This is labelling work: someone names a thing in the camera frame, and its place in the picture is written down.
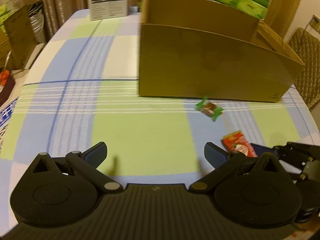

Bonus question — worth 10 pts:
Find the green candy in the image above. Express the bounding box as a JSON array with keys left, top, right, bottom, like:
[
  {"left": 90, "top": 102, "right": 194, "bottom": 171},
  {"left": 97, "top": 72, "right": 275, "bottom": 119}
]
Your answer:
[{"left": 196, "top": 97, "right": 223, "bottom": 121}]

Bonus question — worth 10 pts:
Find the brown paper bag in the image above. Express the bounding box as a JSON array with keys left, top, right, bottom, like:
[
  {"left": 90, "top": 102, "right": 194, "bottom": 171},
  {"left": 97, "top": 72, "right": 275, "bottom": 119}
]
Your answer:
[{"left": 1, "top": 0, "right": 46, "bottom": 70}]

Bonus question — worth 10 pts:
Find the dark wooden tray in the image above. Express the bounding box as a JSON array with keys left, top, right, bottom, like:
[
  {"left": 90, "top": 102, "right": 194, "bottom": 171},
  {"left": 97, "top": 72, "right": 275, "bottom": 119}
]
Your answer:
[{"left": 0, "top": 70, "right": 16, "bottom": 106}]

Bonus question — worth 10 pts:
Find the quilted brown chair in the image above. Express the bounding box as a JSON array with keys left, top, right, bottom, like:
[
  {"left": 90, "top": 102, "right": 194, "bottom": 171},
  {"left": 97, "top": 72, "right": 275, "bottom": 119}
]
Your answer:
[{"left": 289, "top": 27, "right": 319, "bottom": 109}]

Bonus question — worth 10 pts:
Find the red snack packet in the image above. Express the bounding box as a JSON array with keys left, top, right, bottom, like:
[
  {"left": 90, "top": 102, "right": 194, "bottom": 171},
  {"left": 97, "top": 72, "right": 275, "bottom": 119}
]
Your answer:
[{"left": 222, "top": 130, "right": 258, "bottom": 157}]

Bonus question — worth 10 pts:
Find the white humidifier product box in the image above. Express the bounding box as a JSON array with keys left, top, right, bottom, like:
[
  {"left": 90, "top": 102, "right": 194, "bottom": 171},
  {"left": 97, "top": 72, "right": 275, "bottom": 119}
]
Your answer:
[{"left": 86, "top": 0, "right": 130, "bottom": 22}]

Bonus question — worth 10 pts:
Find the brown cardboard box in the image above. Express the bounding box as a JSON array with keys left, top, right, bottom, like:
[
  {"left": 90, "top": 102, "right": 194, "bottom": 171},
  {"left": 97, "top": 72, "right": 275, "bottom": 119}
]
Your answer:
[{"left": 139, "top": 0, "right": 304, "bottom": 102}]

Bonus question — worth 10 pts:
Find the flat blue milk carton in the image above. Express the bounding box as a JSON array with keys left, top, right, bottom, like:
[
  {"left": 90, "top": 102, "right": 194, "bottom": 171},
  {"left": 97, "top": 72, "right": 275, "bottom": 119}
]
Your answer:
[{"left": 0, "top": 97, "right": 18, "bottom": 141}]

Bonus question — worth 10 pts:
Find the wall power outlet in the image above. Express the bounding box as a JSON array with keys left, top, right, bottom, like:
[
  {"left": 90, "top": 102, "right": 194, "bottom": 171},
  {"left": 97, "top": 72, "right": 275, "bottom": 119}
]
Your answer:
[{"left": 310, "top": 15, "right": 320, "bottom": 33}]

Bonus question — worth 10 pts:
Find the checkered tablecloth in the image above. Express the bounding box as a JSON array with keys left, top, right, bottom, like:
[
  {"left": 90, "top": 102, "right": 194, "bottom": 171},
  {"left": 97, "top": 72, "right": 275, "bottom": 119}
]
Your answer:
[{"left": 1, "top": 10, "right": 319, "bottom": 234}]

